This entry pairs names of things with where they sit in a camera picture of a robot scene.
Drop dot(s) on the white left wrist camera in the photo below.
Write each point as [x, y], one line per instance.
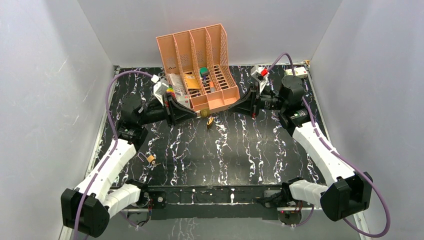
[159, 89]

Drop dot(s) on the colourful highlighter marker pack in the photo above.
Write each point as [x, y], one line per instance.
[170, 91]

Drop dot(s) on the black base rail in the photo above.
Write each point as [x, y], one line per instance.
[221, 201]

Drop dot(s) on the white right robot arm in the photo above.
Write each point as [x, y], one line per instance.
[346, 191]

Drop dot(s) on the yellow envelope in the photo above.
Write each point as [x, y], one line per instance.
[191, 81]

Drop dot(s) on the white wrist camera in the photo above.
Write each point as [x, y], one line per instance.
[260, 74]
[159, 89]

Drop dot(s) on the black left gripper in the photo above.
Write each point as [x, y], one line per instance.
[169, 109]

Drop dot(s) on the orange plastic file organizer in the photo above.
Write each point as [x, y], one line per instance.
[187, 51]

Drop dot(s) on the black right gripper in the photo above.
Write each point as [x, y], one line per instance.
[245, 106]

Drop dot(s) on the white green small box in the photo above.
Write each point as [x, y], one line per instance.
[300, 72]

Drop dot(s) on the grey-green small box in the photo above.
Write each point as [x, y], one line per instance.
[184, 100]

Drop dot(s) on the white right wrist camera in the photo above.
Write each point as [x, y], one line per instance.
[260, 74]

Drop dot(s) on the white paper sheet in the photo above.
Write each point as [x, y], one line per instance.
[177, 83]

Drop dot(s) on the large brass padlock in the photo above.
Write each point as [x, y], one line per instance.
[210, 122]

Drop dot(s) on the green teal box in organizer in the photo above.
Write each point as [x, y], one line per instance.
[203, 71]

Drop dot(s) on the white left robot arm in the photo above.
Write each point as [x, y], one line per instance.
[89, 206]

